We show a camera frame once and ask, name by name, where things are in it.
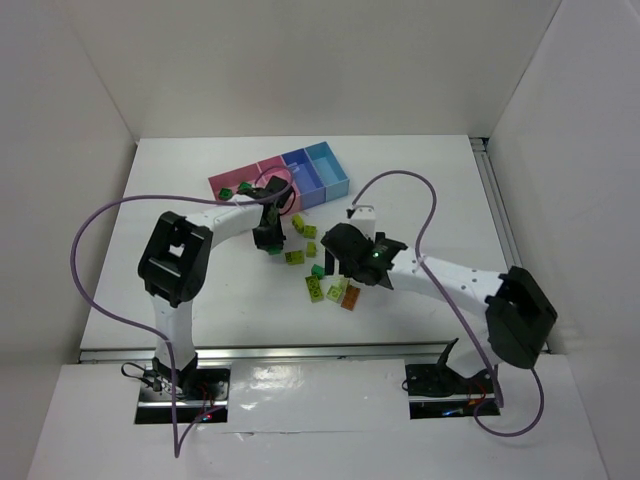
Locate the pale green long lego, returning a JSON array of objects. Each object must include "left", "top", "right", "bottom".
[{"left": 305, "top": 275, "right": 324, "bottom": 303}]

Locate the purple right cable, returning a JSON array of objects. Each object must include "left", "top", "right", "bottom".
[{"left": 350, "top": 170, "right": 545, "bottom": 437}]

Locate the pale green square lego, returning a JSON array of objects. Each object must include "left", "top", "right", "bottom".
[{"left": 326, "top": 284, "right": 343, "bottom": 303}]

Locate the yellow-green small lego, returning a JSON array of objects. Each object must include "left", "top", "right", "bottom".
[{"left": 303, "top": 225, "right": 317, "bottom": 239}]

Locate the purple cable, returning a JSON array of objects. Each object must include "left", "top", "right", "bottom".
[
  {"left": 71, "top": 167, "right": 296, "bottom": 459},
  {"left": 350, "top": 170, "right": 545, "bottom": 437}
]

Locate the aluminium side rail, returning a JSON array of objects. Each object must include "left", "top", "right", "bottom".
[{"left": 469, "top": 137, "right": 523, "bottom": 270}]

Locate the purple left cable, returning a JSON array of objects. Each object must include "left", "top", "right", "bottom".
[{"left": 71, "top": 167, "right": 296, "bottom": 459}]

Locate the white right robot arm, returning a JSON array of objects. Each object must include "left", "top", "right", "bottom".
[{"left": 321, "top": 223, "right": 558, "bottom": 379}]

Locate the pale green small lego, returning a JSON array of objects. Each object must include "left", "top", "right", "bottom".
[{"left": 337, "top": 277, "right": 349, "bottom": 291}]

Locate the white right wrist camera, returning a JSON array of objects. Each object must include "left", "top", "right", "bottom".
[{"left": 347, "top": 204, "right": 376, "bottom": 240}]

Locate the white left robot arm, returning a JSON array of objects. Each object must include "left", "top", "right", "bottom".
[{"left": 137, "top": 175, "right": 295, "bottom": 391}]

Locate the light blue bin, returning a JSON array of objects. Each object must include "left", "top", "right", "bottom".
[{"left": 305, "top": 142, "right": 350, "bottom": 202}]

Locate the aluminium front rail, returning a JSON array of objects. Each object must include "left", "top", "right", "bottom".
[{"left": 79, "top": 342, "right": 447, "bottom": 364}]

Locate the large pink bin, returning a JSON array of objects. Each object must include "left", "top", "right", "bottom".
[{"left": 208, "top": 163, "right": 259, "bottom": 201}]

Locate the orange lego plate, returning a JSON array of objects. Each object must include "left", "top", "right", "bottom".
[{"left": 341, "top": 285, "right": 361, "bottom": 311}]

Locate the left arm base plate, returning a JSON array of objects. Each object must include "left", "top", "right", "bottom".
[{"left": 121, "top": 362, "right": 231, "bottom": 425}]

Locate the dark green lego brick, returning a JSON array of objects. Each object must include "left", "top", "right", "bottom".
[{"left": 311, "top": 264, "right": 325, "bottom": 280}]

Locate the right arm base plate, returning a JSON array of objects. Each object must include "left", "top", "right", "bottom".
[{"left": 401, "top": 363, "right": 500, "bottom": 420}]

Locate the purple-blue bin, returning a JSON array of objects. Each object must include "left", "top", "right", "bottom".
[{"left": 282, "top": 149, "right": 326, "bottom": 211}]

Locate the yellow-green lego brick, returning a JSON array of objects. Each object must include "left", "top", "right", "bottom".
[
  {"left": 284, "top": 250, "right": 305, "bottom": 265},
  {"left": 291, "top": 214, "right": 305, "bottom": 234},
  {"left": 306, "top": 241, "right": 317, "bottom": 258}
]

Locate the small pink bin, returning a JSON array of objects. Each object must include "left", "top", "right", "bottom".
[{"left": 255, "top": 156, "right": 301, "bottom": 215}]

